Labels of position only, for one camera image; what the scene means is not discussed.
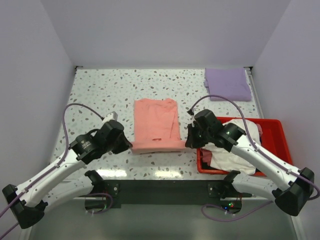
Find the red plastic bin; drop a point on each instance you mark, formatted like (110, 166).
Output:
(266, 132)

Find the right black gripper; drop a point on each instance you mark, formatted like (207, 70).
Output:
(191, 143)

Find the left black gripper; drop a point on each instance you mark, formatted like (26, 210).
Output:
(125, 145)

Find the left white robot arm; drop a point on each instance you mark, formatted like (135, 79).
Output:
(29, 201)

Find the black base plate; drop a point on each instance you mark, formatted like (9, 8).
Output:
(115, 193)

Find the white t shirt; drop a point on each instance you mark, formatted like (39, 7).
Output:
(235, 155)

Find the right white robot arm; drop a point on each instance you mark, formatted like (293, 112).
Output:
(286, 185)

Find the folded purple t shirt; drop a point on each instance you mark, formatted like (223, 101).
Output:
(229, 83)

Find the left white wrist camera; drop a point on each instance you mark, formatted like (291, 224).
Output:
(110, 116)

